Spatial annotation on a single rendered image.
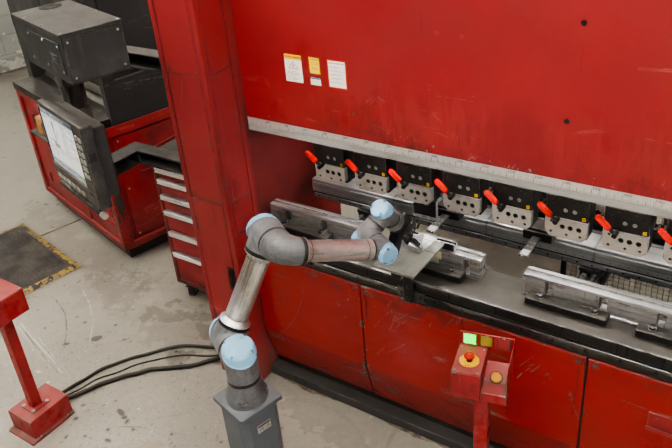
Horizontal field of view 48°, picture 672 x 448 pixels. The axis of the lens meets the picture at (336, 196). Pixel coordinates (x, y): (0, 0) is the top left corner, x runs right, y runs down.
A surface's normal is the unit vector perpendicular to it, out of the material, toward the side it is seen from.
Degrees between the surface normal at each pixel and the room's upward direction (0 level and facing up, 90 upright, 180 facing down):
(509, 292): 0
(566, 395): 90
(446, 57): 90
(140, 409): 0
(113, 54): 90
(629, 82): 90
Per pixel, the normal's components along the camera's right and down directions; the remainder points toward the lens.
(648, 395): -0.55, 0.44
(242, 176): 0.83, 0.21
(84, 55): 0.64, 0.32
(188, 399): -0.08, -0.87
